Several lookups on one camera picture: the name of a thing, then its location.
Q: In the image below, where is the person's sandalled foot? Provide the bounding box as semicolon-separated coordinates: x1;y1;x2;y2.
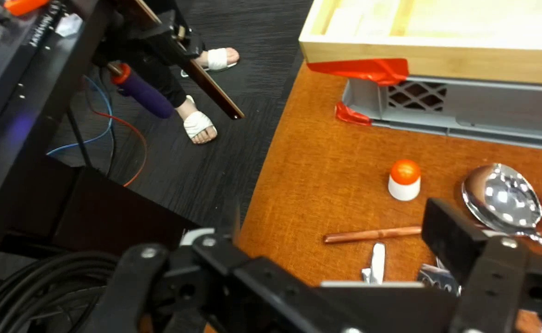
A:
194;46;240;72

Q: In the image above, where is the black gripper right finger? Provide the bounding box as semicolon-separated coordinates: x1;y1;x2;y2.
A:
421;198;542;333

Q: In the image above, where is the purple handled clamp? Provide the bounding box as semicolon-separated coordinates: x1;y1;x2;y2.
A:
107;63;172;119

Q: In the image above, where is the orange fabric sofa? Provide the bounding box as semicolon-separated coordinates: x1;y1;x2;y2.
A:
235;69;542;285

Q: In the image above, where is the silver serving spoon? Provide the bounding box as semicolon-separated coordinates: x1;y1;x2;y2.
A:
460;163;542;246

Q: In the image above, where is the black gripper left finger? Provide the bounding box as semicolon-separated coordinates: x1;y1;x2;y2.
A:
81;233;320;333

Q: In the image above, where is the wooden cutlery tray box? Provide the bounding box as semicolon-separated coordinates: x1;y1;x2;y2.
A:
299;0;542;85

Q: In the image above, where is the grey plastic crate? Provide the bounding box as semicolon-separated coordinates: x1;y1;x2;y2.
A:
342;78;542;148

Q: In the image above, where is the orange white bottle cap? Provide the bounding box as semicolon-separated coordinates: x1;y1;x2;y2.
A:
388;159;421;202

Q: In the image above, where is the brown chopstick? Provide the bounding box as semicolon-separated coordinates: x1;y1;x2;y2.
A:
323;226;421;244

